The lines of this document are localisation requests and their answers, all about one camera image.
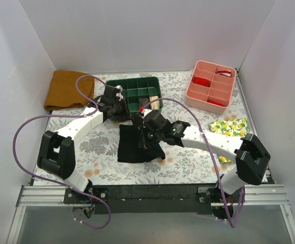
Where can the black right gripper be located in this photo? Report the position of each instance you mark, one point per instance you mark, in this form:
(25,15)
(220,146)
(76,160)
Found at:
(143,137)

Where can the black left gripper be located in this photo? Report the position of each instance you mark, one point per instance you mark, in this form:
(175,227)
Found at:
(122,112)

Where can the black underwear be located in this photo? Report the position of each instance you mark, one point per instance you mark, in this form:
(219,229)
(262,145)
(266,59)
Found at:
(133,146)

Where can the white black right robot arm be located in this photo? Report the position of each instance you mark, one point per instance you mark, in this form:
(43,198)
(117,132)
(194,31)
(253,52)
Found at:
(248,153)

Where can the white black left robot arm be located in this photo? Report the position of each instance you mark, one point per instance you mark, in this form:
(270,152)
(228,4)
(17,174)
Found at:
(57,149)

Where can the beige rolled underwear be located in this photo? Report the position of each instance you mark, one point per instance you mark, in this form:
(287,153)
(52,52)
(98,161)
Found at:
(154,105)

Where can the grey rolled underwear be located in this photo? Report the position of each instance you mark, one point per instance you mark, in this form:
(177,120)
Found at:
(143,101)

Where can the floral patterned table mat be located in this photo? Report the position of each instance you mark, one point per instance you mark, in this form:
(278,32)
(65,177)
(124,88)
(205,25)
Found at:
(96,154)

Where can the green divided organizer box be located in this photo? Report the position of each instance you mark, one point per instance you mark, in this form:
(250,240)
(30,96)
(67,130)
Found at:
(135,88)

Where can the brown folded cloth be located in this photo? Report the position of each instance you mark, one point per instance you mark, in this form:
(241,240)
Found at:
(65,88)

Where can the red cloth front compartment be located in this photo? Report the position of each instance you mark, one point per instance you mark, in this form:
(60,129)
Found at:
(215,103)

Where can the pink divided organizer box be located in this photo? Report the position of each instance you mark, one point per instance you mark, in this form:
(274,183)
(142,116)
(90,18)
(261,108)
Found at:
(220,90)

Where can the lemon print folded cloth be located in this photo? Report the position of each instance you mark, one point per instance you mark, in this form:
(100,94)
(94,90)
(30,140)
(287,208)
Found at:
(235,127)

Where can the red white rolled cloth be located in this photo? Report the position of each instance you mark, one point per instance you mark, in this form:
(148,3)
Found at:
(224,72)

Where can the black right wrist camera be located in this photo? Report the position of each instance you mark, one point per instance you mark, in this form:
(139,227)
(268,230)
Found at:
(152,118)

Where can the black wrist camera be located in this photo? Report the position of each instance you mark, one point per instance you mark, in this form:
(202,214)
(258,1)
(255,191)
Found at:
(152,118)
(112,94)

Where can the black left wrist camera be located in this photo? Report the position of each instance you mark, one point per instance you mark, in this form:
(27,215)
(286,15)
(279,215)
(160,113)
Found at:
(112,94)

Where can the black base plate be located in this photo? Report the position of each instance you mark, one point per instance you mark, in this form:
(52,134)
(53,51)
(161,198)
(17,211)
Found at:
(133,199)

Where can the aluminium frame rail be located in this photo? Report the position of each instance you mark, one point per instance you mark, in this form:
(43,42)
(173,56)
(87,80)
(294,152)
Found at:
(265,194)

